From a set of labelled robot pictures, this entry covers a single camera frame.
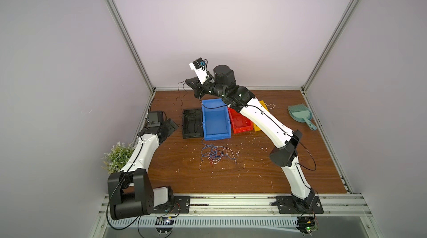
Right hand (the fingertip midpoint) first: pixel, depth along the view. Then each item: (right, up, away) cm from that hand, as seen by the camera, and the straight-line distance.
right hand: (186, 77), depth 66 cm
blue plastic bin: (+12, -23, +41) cm, 48 cm away
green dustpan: (+68, -18, +39) cm, 81 cm away
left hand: (-13, -24, +22) cm, 35 cm away
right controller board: (+51, -62, +2) cm, 80 cm away
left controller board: (-11, -65, +6) cm, 66 cm away
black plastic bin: (-3, -24, +36) cm, 43 cm away
